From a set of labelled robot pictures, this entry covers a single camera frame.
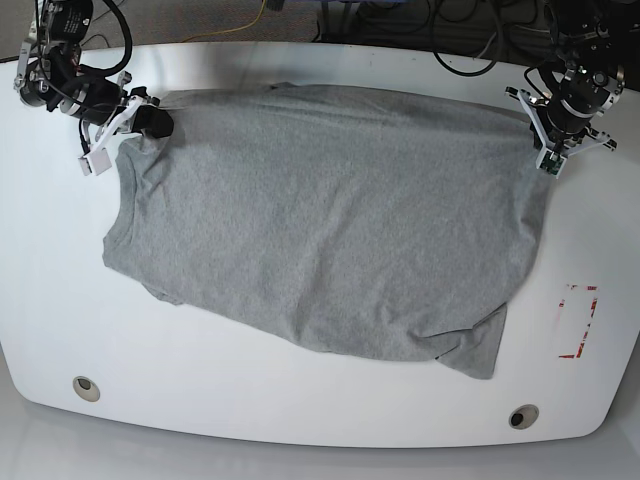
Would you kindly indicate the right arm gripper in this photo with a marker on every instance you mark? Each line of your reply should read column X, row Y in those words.
column 117, row 110

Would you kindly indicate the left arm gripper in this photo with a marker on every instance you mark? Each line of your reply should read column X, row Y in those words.
column 555, row 139

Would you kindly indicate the grey t-shirt with black lettering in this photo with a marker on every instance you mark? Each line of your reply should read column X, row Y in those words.
column 377, row 224

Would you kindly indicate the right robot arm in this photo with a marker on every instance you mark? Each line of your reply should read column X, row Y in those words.
column 50, row 74

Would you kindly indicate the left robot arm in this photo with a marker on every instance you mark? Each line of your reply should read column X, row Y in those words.
column 584, row 76

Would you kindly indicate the red tape rectangle marking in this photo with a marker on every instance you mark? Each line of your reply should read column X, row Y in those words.
column 576, row 312

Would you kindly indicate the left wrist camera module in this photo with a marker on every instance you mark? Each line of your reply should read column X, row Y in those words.
column 550, row 162

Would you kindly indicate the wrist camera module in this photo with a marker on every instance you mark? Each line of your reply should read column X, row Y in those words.
column 550, row 162
column 95, row 163

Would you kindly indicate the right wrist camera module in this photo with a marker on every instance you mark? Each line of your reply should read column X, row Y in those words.
column 95, row 163

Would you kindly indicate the right table cable grommet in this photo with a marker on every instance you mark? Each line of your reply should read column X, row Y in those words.
column 523, row 417

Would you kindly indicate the table cable grommet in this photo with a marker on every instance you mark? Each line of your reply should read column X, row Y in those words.
column 86, row 389
column 523, row 417

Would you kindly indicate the left table cable grommet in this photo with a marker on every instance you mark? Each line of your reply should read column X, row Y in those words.
column 86, row 389

